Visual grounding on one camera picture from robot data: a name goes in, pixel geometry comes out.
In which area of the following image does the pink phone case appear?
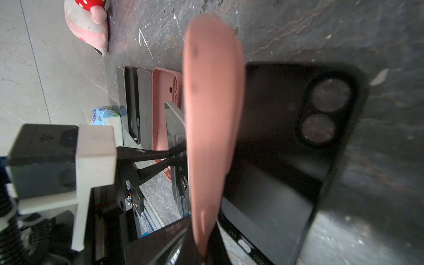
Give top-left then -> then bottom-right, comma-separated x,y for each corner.
151,67 -> 183,181
183,14 -> 245,256

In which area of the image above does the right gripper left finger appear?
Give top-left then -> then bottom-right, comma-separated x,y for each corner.
176,221 -> 204,265

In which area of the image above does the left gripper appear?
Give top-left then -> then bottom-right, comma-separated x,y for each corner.
82,140 -> 187,265

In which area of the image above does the long black phone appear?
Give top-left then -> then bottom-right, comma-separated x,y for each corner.
136,68 -> 153,150

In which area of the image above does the phone with pink edge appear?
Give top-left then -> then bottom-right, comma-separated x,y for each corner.
165,102 -> 191,218

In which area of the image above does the pink pig plush toy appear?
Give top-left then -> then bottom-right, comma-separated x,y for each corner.
64,0 -> 110,56

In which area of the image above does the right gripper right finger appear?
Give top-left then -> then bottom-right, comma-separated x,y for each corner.
206,223 -> 232,265

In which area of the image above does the wet wipes pack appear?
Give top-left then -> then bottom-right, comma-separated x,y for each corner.
90,106 -> 124,147

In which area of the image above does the black phone case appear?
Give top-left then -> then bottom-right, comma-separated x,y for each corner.
219,62 -> 369,265
124,67 -> 140,144

